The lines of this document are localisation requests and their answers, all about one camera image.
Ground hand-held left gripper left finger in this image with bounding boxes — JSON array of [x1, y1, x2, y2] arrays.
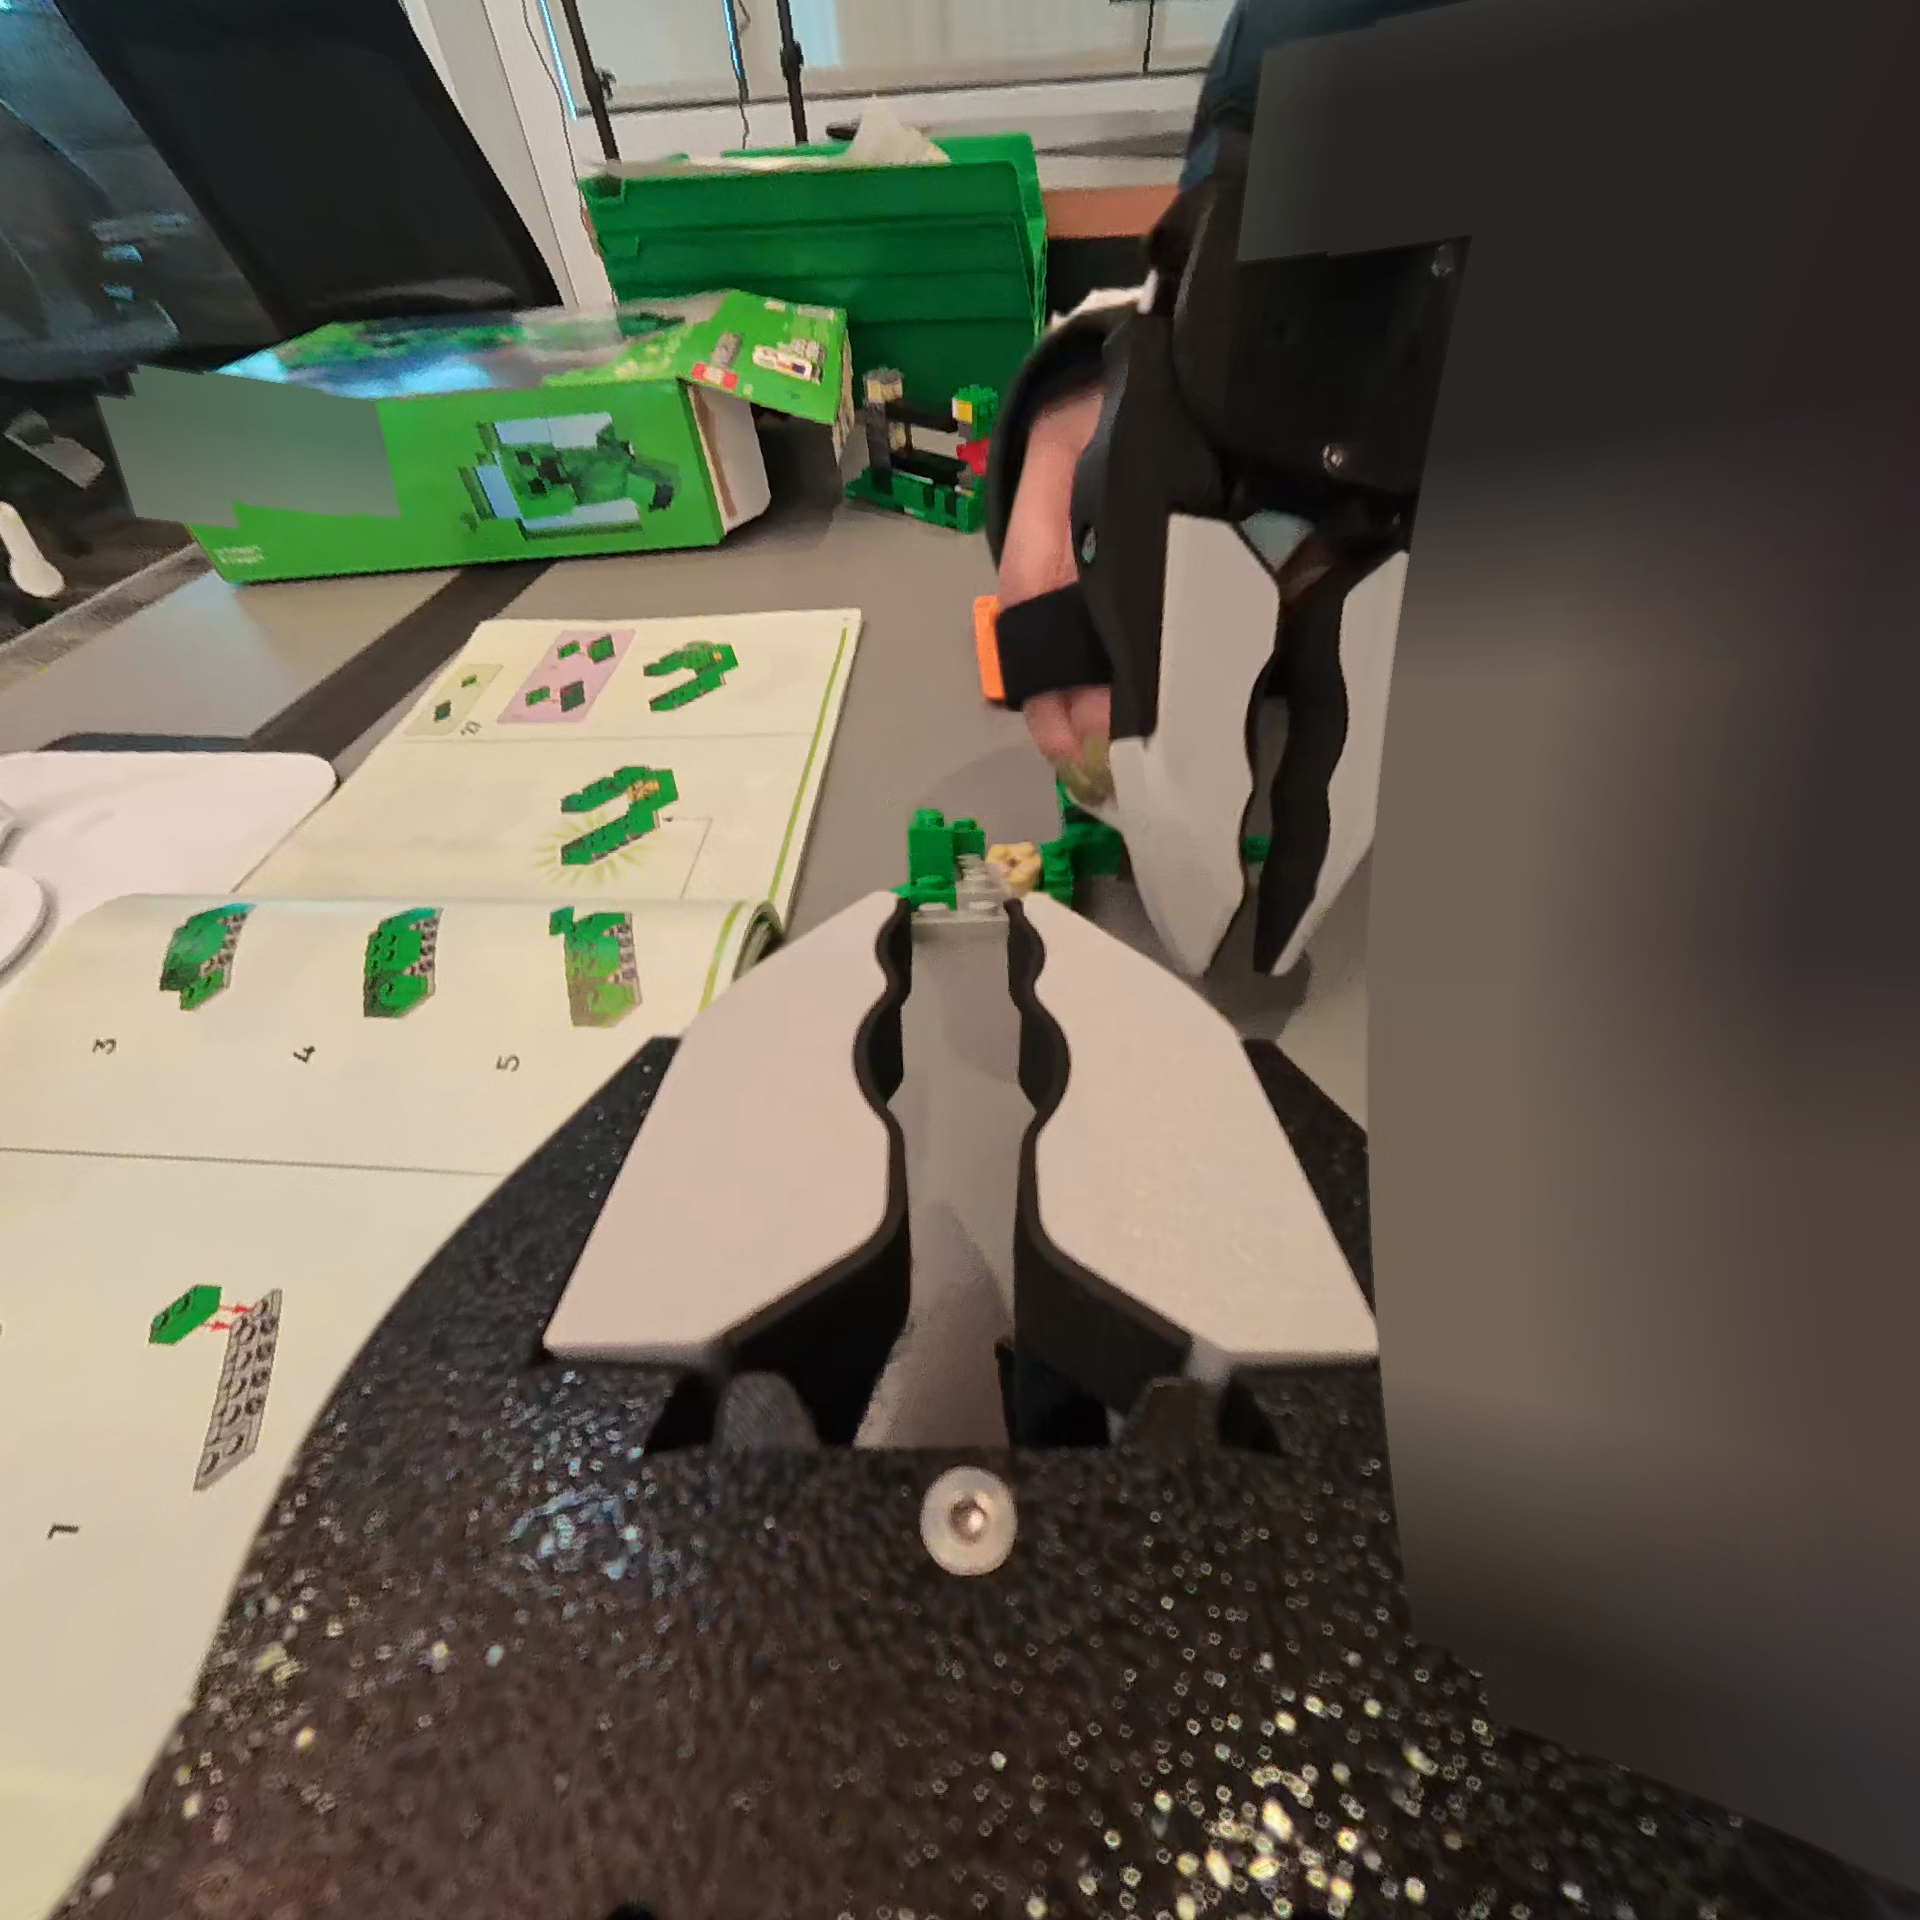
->
[[540, 892, 918, 1378]]

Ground grey plate with green bricks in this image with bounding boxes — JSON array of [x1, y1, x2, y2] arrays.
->
[[896, 806, 1030, 951]]

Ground curved green brick assembly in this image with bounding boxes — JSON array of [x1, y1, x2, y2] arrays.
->
[[993, 815, 1274, 904]]

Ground green toy box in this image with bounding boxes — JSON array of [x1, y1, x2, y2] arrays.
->
[[96, 288, 855, 588]]

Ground black office chair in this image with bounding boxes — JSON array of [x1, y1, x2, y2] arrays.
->
[[0, 0, 566, 392]]

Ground grey desk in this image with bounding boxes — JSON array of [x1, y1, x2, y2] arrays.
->
[[0, 503, 1375, 1119]]

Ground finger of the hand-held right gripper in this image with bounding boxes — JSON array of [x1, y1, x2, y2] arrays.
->
[[1252, 546, 1412, 981], [1119, 513, 1308, 981]]

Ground white crumpled paper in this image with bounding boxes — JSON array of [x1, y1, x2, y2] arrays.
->
[[849, 96, 953, 166]]

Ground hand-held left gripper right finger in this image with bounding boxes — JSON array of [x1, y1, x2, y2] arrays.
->
[[1009, 893, 1383, 1391]]

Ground green brick figure model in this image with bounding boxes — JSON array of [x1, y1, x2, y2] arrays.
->
[[844, 368, 1003, 537]]

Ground person's right hand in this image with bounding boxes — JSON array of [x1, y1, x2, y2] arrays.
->
[[994, 392, 1126, 804]]

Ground black tripod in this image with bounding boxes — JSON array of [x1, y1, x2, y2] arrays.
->
[[558, 0, 819, 153]]

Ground instruction booklet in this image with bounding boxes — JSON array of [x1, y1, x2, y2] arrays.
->
[[0, 607, 867, 1905]]

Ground stack of green crates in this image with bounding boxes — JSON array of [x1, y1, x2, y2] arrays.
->
[[576, 133, 1048, 453]]

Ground wood-edged table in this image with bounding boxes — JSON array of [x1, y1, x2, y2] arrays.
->
[[1042, 182, 1187, 241]]

